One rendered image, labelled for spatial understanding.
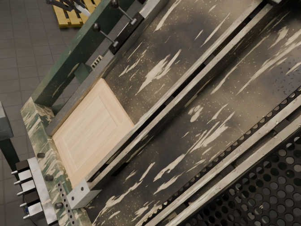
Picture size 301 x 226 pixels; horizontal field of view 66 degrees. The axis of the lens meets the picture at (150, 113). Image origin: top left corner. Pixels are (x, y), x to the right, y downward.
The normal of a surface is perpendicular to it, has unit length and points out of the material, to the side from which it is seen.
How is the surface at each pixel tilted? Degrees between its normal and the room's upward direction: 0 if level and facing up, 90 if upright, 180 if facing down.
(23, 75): 0
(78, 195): 51
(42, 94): 90
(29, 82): 0
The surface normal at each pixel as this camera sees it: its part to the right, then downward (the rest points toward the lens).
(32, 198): 0.18, -0.65
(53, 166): -0.54, -0.18
